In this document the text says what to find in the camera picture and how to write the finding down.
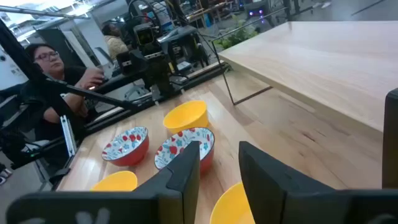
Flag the person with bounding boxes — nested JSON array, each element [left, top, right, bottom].
[[20, 42, 106, 141], [101, 21, 130, 60]]

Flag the wooden shelf black metal frame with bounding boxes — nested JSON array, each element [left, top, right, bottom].
[[210, 6, 398, 190]]

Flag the red bowl floral inside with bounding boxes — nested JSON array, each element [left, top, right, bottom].
[[101, 126, 150, 167], [154, 126, 216, 175]]

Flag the purple lit device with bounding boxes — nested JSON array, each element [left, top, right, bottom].
[[248, 8, 266, 19]]

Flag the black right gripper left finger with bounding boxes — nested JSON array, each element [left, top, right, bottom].
[[5, 141, 201, 224]]

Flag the silver metal bracket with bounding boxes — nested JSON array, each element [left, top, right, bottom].
[[60, 114, 78, 158]]

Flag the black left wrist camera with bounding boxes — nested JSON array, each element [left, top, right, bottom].
[[132, 24, 157, 48]]

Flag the green potted plant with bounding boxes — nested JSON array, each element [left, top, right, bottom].
[[214, 17, 261, 50]]

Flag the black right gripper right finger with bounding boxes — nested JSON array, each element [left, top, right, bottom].
[[238, 141, 398, 224]]

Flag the yellow plastic mini bowl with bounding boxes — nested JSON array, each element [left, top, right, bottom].
[[209, 181, 256, 224], [90, 170, 139, 192], [162, 100, 210, 135]]

